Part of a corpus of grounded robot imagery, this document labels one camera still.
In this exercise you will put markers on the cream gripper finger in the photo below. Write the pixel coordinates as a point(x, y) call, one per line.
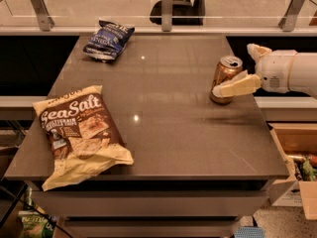
point(241, 84)
point(257, 52)

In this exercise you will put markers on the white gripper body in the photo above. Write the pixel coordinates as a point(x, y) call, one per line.
point(273, 70)

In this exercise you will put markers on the orange La Croix can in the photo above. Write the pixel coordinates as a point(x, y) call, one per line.
point(226, 69)

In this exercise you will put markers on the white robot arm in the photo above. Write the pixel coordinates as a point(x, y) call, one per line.
point(303, 75)

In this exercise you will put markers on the blue chip bag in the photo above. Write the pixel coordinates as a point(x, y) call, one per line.
point(109, 41)

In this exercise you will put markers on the brown sea salt chip bag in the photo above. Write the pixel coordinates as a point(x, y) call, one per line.
point(84, 139)

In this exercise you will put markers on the green snack bag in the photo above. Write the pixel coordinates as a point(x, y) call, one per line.
point(34, 222)

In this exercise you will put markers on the cardboard box with snacks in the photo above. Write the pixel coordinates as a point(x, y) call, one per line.
point(297, 144)

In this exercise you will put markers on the blue sponge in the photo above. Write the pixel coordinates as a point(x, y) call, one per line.
point(249, 232)

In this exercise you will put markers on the grey drawer unit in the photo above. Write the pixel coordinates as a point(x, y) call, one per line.
point(151, 214)

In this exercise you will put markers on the right metal railing post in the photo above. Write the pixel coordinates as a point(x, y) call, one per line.
point(288, 21)

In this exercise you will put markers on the metal railing post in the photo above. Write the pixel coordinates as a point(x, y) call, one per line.
point(166, 15)
point(45, 21)
point(288, 21)

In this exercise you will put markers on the middle metal railing post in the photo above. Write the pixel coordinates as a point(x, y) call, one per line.
point(166, 15)

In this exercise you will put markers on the left metal railing post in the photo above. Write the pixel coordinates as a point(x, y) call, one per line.
point(45, 21)

